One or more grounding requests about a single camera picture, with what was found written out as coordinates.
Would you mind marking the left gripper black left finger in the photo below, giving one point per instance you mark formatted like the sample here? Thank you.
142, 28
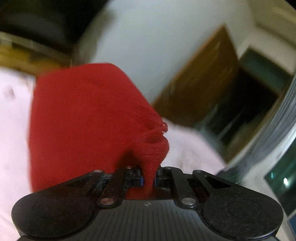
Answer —
133, 177

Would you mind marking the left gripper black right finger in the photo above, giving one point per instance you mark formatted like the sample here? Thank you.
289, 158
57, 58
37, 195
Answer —
163, 177

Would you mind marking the red knitted garment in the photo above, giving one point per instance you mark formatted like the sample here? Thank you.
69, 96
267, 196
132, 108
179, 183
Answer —
93, 117

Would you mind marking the pink floral bed sheet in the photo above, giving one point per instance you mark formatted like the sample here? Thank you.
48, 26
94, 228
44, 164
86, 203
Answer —
188, 148

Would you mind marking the grey curtain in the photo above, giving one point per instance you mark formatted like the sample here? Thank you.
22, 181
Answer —
271, 136

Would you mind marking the brown wooden door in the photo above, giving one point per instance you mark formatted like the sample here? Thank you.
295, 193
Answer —
201, 83

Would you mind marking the dark window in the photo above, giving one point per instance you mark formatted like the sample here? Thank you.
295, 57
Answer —
255, 89

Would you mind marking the large black television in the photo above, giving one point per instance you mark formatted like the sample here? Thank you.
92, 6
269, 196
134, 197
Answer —
55, 24

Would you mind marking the wooden TV cabinet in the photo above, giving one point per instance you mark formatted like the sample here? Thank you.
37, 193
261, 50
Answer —
30, 57

